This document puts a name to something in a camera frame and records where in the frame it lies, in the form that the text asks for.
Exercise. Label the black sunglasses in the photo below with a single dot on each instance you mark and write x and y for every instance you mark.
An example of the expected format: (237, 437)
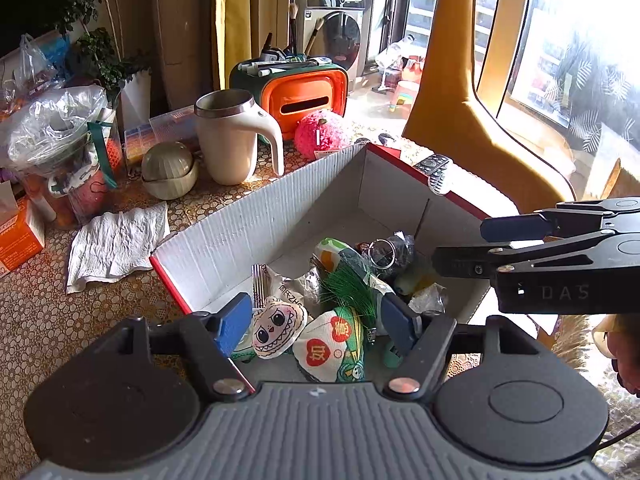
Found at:
(386, 138)

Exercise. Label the person's right hand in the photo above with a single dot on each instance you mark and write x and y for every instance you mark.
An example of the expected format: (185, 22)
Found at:
(627, 365)

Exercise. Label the yellow curtain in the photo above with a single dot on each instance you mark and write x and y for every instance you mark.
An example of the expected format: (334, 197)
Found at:
(240, 10)

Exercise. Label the yellow giraffe-shaped chair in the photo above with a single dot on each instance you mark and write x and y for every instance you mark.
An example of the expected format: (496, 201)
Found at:
(475, 110)

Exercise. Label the black television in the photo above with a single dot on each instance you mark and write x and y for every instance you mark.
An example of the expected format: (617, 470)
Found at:
(25, 0)

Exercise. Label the blue packet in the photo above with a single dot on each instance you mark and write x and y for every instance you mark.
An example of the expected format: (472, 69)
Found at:
(57, 50)

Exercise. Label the washing machine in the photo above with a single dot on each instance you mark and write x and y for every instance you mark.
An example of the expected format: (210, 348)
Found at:
(340, 35)

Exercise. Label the orange green storage box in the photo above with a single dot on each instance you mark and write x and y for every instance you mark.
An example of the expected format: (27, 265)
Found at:
(300, 85)

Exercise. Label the colourful stool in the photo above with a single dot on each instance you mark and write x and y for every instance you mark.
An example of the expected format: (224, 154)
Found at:
(405, 95)

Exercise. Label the beige standing air conditioner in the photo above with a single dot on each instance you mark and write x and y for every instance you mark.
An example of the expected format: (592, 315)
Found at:
(185, 20)

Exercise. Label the white plastic bag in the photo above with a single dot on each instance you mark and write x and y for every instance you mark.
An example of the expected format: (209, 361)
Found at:
(32, 65)

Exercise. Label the silver snack packet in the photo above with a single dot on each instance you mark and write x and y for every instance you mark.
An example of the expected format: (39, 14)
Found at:
(295, 285)

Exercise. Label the tall potted plant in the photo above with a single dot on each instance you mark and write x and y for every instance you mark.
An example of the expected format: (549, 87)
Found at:
(100, 55)

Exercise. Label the plastic bag covered bucket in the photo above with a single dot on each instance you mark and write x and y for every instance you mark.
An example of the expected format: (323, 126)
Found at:
(55, 125)

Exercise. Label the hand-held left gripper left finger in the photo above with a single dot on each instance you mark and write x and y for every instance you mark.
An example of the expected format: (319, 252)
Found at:
(235, 320)

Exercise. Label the white and navy snack packet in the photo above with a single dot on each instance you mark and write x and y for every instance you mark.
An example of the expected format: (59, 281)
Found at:
(332, 250)

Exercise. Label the clear plastic storage box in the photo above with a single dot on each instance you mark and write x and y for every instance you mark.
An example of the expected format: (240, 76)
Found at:
(160, 127)

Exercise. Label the black many-button remote control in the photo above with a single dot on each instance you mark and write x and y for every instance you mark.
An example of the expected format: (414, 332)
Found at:
(440, 182)

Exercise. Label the pink fuzzy ball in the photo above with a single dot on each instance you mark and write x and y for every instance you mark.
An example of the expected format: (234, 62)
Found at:
(320, 135)

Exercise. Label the slim black remote control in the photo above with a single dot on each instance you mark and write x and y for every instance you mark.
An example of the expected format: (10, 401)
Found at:
(432, 162)

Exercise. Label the pale green round container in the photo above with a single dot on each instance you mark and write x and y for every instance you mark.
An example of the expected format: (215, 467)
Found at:
(167, 167)

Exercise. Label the green embroidered tassel sachet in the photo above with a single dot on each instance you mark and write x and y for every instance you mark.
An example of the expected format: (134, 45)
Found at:
(325, 350)

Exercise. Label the small clear plastic bag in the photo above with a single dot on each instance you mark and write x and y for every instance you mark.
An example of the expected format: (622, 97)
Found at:
(427, 297)

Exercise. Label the crumpled white paper towel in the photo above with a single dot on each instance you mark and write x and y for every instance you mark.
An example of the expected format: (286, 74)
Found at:
(115, 245)

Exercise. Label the white pedestal fan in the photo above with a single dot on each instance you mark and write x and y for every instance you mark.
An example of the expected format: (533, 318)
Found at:
(395, 60)

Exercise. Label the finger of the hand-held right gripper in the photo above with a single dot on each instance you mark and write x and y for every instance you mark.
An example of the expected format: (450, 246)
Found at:
(465, 260)
(515, 226)

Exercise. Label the calligraphy brush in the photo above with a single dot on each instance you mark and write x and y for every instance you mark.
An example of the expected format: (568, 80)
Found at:
(315, 35)
(293, 25)

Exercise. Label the white face-print sachet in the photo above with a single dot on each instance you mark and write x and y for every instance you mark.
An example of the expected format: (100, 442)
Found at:
(277, 330)

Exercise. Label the red cardboard box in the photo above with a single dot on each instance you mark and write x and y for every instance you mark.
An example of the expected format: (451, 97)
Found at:
(280, 210)

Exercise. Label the orange tissue box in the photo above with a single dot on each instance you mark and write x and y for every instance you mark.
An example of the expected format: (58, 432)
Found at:
(17, 240)

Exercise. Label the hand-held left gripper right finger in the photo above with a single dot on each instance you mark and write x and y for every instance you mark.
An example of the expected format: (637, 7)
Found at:
(400, 320)

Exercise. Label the small teal object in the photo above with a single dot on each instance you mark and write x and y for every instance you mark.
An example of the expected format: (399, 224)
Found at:
(392, 355)

